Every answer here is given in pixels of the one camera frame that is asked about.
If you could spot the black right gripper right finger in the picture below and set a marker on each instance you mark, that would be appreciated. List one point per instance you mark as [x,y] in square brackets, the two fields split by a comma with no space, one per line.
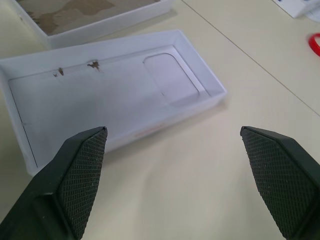
[280,180]

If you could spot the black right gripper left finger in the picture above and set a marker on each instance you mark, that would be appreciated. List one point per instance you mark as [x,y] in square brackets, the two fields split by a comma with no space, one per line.
[77,175]

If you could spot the white printed carton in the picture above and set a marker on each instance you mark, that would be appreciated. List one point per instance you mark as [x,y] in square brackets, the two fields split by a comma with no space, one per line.
[297,6]

